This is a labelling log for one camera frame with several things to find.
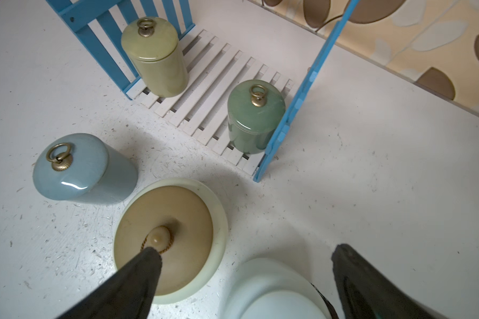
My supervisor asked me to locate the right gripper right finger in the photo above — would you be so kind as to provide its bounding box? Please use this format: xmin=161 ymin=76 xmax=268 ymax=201
xmin=331 ymin=244 xmax=434 ymax=318

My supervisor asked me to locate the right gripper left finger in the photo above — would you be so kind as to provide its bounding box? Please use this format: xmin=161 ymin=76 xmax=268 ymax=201
xmin=60 ymin=247 xmax=162 ymax=318

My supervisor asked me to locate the cream jar with tan lid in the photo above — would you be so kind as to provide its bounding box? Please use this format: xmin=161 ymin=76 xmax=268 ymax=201
xmin=113 ymin=178 xmax=229 ymax=304

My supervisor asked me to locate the white ceramic jar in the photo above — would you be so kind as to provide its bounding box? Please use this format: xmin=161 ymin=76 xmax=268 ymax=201
xmin=220 ymin=258 xmax=338 ymax=318

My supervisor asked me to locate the blue-grey tea canister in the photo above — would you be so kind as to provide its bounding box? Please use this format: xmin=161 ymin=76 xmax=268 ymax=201
xmin=33 ymin=133 xmax=138 ymax=205

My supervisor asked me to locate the blue and white wooden shelf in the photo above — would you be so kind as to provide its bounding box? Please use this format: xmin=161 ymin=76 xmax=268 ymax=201
xmin=50 ymin=1 xmax=345 ymax=182

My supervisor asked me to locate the green tea canister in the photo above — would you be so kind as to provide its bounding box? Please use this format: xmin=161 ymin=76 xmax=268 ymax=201
xmin=227 ymin=79 xmax=286 ymax=155

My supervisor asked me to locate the yellow-green tea canister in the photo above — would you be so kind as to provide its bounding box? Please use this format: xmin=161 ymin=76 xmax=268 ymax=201
xmin=121 ymin=17 xmax=189 ymax=98

